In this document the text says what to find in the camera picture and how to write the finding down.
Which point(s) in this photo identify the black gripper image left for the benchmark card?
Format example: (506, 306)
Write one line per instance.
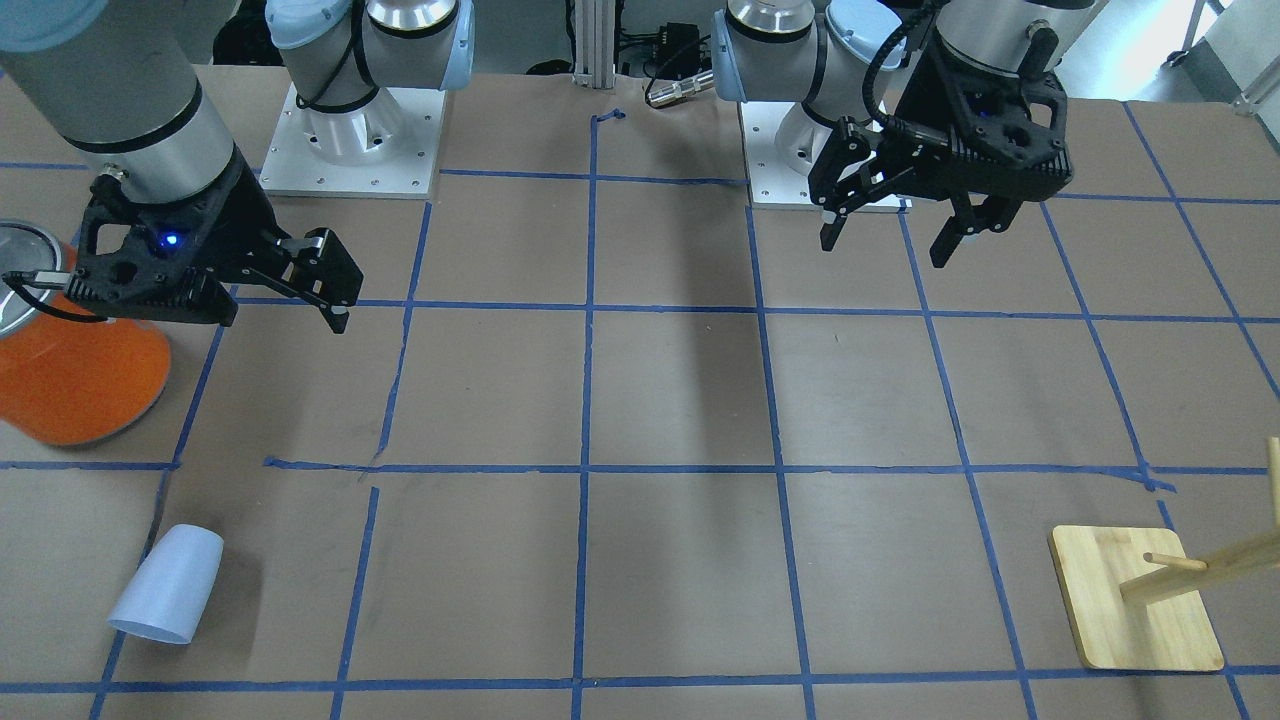
(243, 212)

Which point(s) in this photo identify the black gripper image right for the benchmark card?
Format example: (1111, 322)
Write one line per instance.
(917, 100)

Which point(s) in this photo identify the light blue plastic cup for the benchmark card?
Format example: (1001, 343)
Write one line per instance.
(168, 594)

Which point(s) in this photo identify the orange bowl with metal rim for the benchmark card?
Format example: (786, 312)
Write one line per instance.
(67, 381)

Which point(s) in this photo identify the wooden mug tree stand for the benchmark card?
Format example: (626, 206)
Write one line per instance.
(1133, 595)

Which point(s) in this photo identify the white base plate image left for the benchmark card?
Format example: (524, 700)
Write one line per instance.
(387, 150)

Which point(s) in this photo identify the white base plate image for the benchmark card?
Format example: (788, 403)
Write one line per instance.
(780, 143)
(387, 150)

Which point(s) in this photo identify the white base plate image right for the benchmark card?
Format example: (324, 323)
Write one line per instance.
(780, 143)

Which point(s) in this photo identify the silver cable connector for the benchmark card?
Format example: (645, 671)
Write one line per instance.
(680, 90)

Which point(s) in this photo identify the black electronics box with cables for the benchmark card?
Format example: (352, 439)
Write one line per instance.
(672, 51)

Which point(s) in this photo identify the aluminium frame post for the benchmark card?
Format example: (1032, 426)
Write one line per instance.
(594, 42)

